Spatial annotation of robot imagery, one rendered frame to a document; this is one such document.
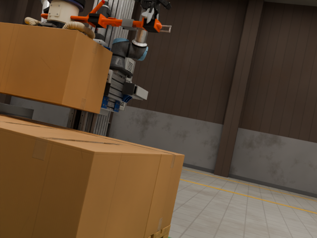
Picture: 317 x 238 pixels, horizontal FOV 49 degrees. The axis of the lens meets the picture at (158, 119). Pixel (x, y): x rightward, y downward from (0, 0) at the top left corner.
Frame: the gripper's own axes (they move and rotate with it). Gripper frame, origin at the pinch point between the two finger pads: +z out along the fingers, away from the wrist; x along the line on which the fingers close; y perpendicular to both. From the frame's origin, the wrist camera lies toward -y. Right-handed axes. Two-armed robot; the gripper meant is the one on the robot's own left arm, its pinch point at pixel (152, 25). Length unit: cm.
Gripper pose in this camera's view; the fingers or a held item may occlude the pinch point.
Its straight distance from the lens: 196.2
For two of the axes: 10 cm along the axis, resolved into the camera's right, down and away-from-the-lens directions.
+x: -3.4, -1.2, -9.3
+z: -2.1, 9.8, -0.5
